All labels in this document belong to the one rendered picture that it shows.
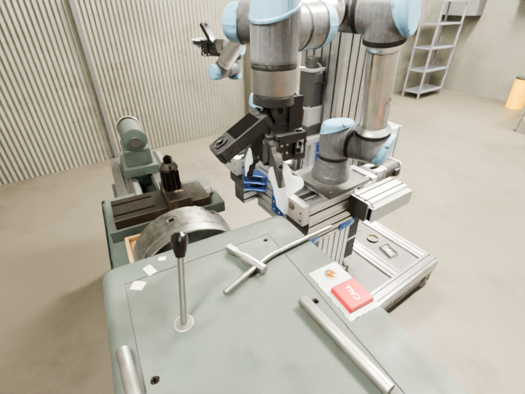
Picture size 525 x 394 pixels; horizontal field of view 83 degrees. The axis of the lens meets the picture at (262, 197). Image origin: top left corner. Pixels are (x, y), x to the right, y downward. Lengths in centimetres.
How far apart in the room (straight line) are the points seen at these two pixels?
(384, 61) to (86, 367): 210
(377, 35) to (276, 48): 47
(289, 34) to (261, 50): 5
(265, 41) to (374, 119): 62
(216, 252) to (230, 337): 22
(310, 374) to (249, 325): 13
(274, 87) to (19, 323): 240
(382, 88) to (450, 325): 179
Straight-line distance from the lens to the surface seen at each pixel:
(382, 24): 91
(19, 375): 238
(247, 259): 68
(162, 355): 59
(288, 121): 55
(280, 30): 48
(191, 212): 91
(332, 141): 113
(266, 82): 49
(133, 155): 195
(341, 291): 65
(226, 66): 160
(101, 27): 420
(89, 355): 225
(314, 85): 132
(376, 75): 97
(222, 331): 59
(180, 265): 58
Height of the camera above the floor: 175
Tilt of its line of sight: 33 degrees down
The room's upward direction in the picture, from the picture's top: straight up
